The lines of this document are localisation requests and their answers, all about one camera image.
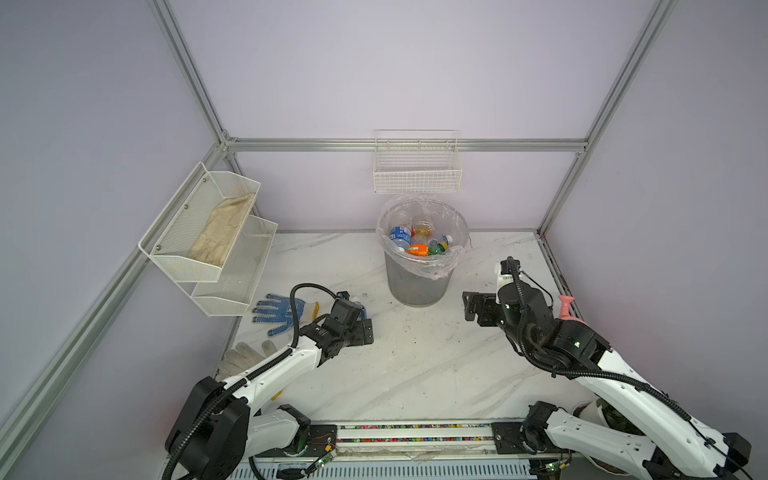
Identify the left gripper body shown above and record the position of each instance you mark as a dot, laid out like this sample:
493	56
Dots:
355	336

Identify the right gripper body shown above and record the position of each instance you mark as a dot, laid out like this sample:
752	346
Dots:
487	313

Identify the green plastic bottle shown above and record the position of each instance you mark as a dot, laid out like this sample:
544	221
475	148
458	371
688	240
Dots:
439	245

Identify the yellow-cap clear bottle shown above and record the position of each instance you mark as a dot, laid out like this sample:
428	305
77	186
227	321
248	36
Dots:
422	233

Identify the capless blue label bottle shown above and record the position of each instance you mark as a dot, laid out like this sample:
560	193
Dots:
401	236

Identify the white-cap blue label bottle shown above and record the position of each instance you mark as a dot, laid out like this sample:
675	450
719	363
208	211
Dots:
363	312

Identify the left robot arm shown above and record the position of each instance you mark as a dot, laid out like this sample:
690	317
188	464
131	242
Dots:
222	422

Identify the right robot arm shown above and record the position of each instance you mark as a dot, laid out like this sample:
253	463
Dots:
669	442

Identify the grey mesh waste bin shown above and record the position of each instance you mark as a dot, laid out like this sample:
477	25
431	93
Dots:
412	290

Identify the clear plastic bin liner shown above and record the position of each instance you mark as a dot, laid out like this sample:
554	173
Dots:
445	220

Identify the blue dotted work glove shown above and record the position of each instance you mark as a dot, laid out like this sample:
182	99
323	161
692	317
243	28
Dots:
276	312

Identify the pink watering can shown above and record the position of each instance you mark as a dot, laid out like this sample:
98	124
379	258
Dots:
565	310

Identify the white mesh lower shelf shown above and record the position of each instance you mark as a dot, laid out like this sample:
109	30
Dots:
232	294

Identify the white mesh shelf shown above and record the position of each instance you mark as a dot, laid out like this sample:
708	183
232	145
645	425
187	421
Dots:
193	238
232	294

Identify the beige cloth in shelf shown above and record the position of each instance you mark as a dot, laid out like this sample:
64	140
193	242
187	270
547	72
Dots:
218	236

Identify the potted green plant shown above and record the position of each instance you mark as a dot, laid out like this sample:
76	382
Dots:
600	412

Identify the white mesh upper shelf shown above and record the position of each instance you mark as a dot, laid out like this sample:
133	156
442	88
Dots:
193	238

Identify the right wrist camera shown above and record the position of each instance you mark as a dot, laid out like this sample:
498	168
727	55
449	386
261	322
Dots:
507	272

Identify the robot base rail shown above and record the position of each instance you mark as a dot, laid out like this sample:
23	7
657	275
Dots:
402	437

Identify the white wire wall basket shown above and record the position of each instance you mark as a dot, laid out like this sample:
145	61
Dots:
416	162

